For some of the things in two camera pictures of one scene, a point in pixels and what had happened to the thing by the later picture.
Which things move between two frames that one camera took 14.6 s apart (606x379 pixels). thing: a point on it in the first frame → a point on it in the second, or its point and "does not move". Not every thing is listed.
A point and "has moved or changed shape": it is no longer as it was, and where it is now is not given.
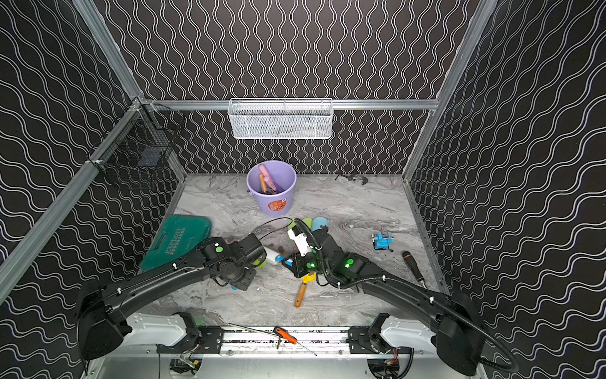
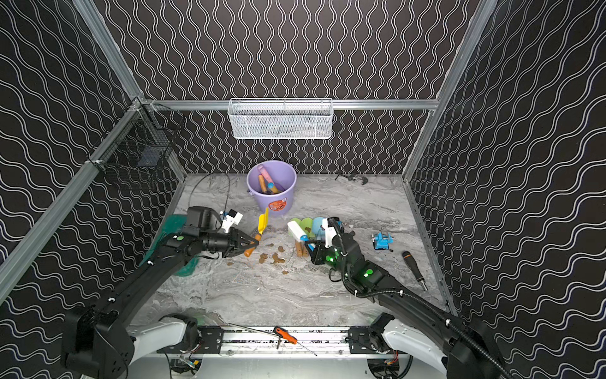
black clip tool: (354, 178) does not move
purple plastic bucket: (273, 183) does not move
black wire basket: (145, 136) does not move
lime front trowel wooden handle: (264, 188) does not move
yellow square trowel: (300, 294) → (263, 223)
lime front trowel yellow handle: (260, 264) → (274, 190)
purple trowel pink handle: (267, 176) does not move
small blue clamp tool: (382, 242) does not move
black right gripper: (297, 268) → (317, 254)
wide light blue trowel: (318, 221) does not move
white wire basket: (280, 118) does not move
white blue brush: (274, 257) has moved or changed shape
